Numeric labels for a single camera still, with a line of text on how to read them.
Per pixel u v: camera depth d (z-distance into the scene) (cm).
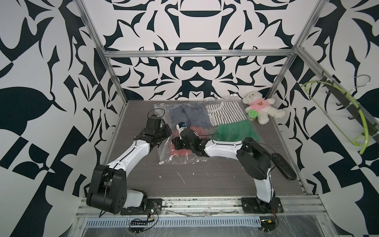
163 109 99
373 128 50
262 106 108
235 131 103
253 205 74
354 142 56
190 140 70
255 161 50
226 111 112
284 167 85
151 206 73
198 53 92
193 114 108
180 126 81
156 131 67
